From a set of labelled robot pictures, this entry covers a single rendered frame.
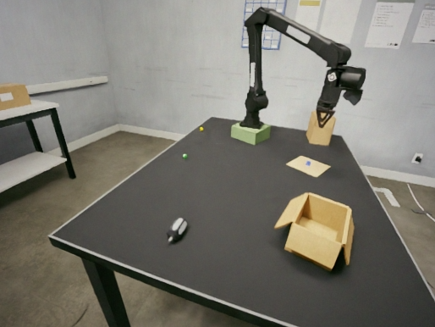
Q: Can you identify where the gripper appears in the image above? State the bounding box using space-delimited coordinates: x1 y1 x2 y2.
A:
316 84 339 128

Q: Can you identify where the tan flat mat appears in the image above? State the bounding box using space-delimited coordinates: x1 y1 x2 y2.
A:
287 156 330 177

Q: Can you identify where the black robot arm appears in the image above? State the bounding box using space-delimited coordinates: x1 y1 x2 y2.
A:
240 7 366 130

